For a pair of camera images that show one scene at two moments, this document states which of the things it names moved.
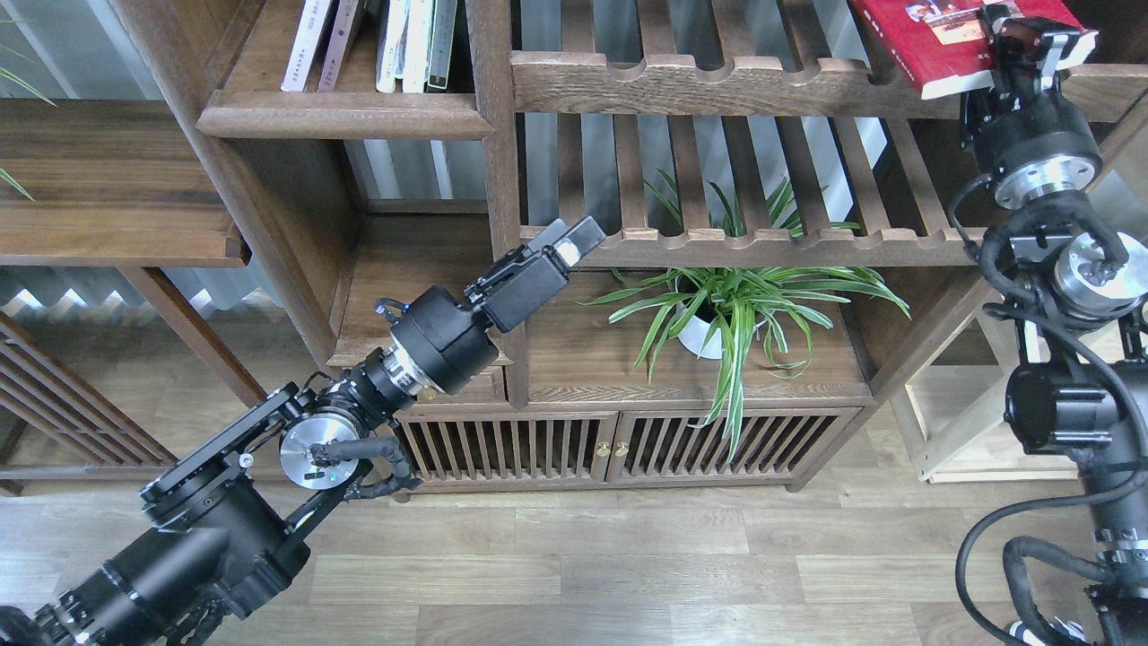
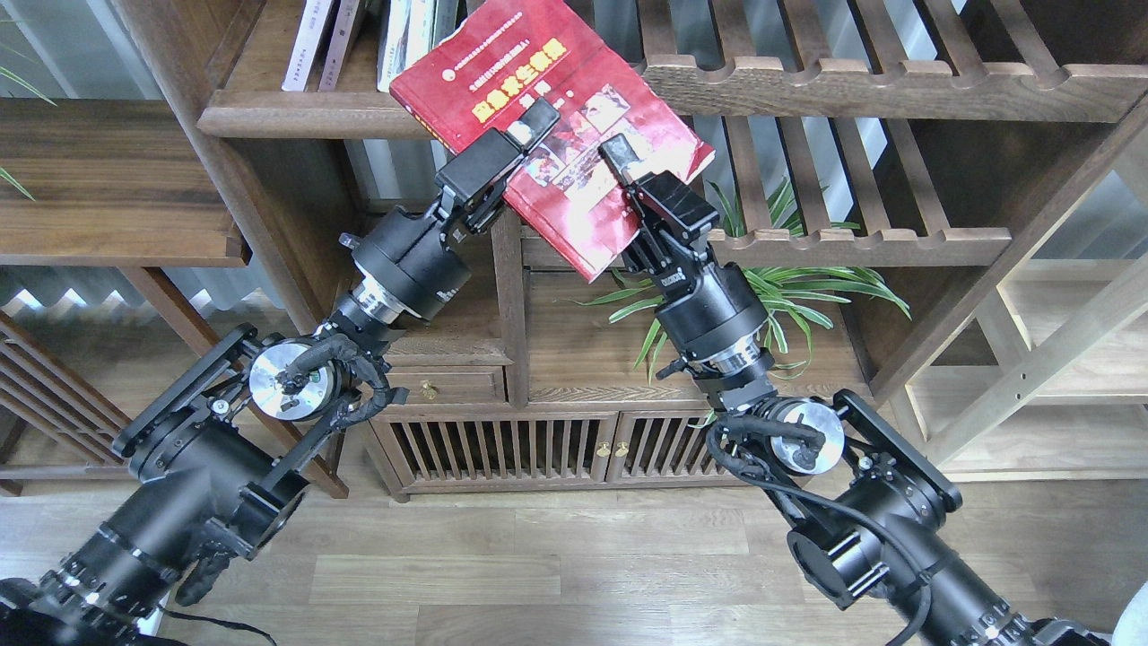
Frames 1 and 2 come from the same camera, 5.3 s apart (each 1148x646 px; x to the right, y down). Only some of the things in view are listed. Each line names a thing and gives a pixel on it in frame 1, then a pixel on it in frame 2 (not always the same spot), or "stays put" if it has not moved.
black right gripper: x=1025 y=136 → x=709 y=305
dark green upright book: x=444 y=14 stays put
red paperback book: x=944 y=45 → x=508 y=56
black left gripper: x=439 y=344 → x=416 y=260
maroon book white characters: x=339 y=46 stays put
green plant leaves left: x=37 y=93 stays put
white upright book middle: x=416 y=53 stays put
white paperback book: x=305 y=47 stays put
